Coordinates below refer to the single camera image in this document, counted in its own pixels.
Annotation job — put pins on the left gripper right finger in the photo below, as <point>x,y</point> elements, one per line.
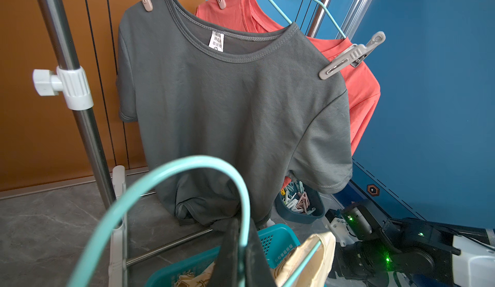
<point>257,270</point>

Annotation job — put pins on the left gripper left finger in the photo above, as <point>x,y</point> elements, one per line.
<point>225,271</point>

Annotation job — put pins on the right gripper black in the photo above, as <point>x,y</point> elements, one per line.
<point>350,263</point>

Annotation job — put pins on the beige patterned cloth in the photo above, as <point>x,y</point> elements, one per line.
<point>307,265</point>

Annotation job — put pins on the grey garment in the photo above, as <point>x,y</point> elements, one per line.
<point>253,100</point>

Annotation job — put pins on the red t-shirt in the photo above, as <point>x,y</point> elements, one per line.
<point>363,88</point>

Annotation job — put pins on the white clothespin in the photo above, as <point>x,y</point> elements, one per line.
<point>352,56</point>

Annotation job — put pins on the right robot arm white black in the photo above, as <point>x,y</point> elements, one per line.
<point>372,247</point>

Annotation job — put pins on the teal plastic laundry basket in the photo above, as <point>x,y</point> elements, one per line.
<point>274,257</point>

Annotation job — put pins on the dark teal clothespin bin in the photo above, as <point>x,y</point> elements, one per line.
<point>299,203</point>

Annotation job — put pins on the metal clothes drying rack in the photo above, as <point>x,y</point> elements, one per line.
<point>204,188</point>

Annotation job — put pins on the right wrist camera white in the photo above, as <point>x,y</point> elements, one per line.
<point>342,232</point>

